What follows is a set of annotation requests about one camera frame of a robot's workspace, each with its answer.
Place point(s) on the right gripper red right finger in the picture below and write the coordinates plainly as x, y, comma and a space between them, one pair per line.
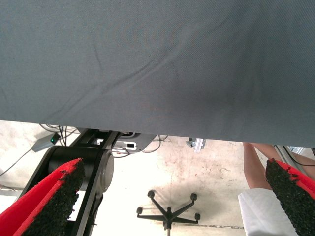
295, 196

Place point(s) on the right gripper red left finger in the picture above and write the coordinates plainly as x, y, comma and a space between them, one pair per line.
37, 201

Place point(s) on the white fabric garment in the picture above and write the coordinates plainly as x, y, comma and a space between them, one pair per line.
261, 214

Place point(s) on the bare person leg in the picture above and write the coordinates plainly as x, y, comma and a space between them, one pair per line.
253, 167

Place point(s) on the grey power adapter box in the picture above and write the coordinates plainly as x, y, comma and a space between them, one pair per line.
41, 145

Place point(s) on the grey chassis panel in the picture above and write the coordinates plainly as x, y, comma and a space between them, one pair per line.
145, 142

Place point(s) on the black office chair base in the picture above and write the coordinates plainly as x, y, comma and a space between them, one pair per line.
168, 216

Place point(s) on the dark grey table cloth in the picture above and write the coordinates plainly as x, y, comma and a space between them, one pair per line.
147, 61

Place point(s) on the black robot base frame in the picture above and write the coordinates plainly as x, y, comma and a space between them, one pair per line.
71, 155

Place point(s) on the silver metal bracket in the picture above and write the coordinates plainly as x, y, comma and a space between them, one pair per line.
198, 145

